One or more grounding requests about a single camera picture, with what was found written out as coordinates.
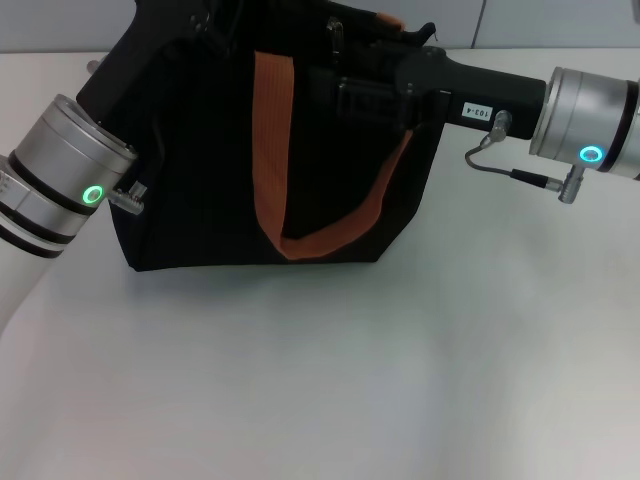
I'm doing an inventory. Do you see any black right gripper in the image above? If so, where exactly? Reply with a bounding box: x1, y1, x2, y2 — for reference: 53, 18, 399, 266
335, 39, 550, 142

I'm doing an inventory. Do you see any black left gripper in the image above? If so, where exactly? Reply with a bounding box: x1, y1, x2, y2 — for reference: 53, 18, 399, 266
74, 0, 246, 132

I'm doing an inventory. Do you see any black bag with orange handles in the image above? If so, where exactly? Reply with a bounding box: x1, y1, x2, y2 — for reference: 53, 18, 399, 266
107, 0, 444, 274

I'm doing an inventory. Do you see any right gripper cable with plugs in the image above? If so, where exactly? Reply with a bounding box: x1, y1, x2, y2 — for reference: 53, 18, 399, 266
464, 109, 595, 204

